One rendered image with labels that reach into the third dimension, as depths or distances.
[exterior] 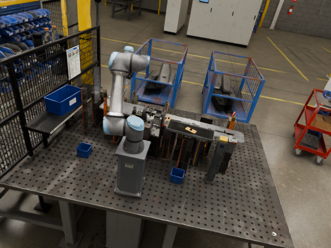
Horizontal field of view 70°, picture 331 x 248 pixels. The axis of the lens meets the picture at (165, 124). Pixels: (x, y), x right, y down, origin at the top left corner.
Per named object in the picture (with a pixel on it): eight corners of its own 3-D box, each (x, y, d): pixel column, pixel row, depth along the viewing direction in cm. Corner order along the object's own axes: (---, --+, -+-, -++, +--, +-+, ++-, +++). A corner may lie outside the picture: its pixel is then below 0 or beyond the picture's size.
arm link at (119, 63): (124, 137, 151) (133, 51, 149) (100, 135, 150) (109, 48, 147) (125, 135, 163) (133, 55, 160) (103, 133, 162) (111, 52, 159)
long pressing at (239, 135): (243, 131, 225) (243, 130, 224) (244, 145, 207) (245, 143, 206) (108, 98, 242) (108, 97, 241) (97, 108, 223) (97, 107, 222)
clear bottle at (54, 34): (62, 48, 215) (59, 26, 204) (57, 50, 210) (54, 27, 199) (55, 47, 216) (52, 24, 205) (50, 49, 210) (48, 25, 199)
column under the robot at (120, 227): (137, 254, 214) (144, 208, 177) (104, 246, 215) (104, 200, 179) (145, 224, 239) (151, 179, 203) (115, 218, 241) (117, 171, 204)
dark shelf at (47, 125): (102, 89, 253) (102, 86, 251) (49, 136, 179) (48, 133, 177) (83, 84, 256) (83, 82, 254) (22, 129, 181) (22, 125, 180)
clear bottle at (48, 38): (55, 51, 207) (52, 28, 196) (50, 53, 201) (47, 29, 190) (48, 50, 207) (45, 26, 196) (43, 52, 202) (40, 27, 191)
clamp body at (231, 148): (226, 167, 223) (238, 137, 203) (226, 175, 214) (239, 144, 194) (216, 164, 224) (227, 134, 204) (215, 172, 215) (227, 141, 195)
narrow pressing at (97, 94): (100, 98, 237) (100, 65, 219) (94, 103, 228) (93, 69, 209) (99, 97, 237) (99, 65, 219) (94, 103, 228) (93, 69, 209)
